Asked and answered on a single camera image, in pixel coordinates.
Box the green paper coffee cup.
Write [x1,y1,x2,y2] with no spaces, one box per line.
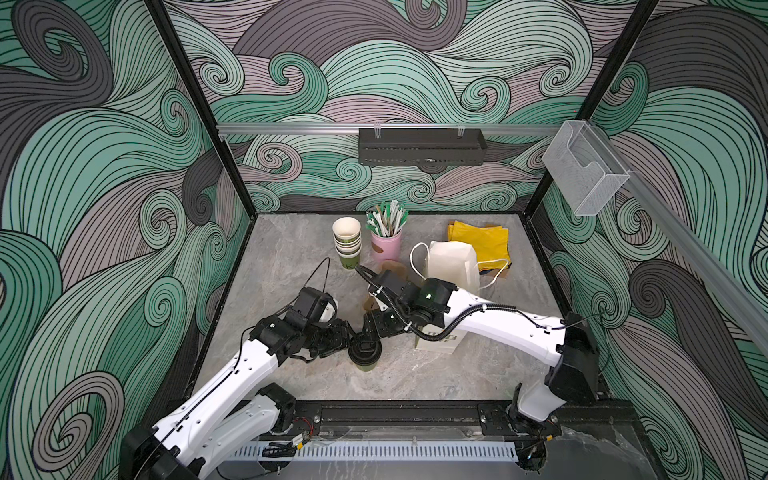
[354,361,378,372]

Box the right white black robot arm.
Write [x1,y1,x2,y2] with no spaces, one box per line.
[355,266,599,423]

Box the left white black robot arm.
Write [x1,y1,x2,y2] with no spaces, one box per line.
[118,287,349,479]

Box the white paper takeout bag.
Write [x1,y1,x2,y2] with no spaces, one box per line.
[409,240,508,355]

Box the brown pulp cup carrier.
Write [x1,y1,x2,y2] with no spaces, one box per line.
[363,260,408,312]

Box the pink cup holder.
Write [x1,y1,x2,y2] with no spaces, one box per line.
[371,232,402,263]

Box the stack of green paper cups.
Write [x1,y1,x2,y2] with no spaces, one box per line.
[332,217,362,270]

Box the yellow napkin stack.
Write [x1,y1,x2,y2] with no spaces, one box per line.
[447,221,510,271]

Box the white slotted cable duct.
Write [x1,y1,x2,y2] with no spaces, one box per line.
[229,440,518,463]

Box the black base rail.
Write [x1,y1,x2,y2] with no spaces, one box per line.
[268,400,639,438]

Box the black wall-mounted tray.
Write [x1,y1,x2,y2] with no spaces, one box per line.
[358,129,488,167]

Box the clear acrylic wall holder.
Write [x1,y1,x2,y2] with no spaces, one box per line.
[543,120,630,217]

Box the aluminium rail back wall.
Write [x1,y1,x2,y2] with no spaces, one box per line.
[216,122,560,136]

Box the aluminium rail wall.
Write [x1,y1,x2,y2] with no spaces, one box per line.
[593,126,767,353]
[216,122,560,136]

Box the aluminium rail right wall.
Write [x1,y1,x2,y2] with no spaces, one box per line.
[593,126,767,353]

